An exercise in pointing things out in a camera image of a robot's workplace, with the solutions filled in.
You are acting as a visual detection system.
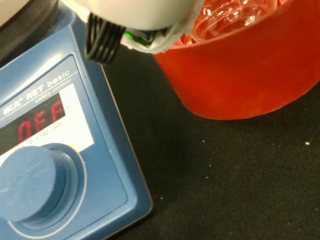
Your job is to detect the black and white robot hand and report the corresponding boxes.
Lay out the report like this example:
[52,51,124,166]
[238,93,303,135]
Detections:
[58,0,205,65]

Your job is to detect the black bench cloth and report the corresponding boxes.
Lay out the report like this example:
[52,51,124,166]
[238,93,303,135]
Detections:
[101,47,320,240]

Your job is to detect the red round flask holder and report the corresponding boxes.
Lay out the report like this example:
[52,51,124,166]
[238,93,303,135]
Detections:
[152,0,320,121]

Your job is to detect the heater with blue base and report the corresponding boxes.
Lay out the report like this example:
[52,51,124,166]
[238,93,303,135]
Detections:
[0,0,154,240]

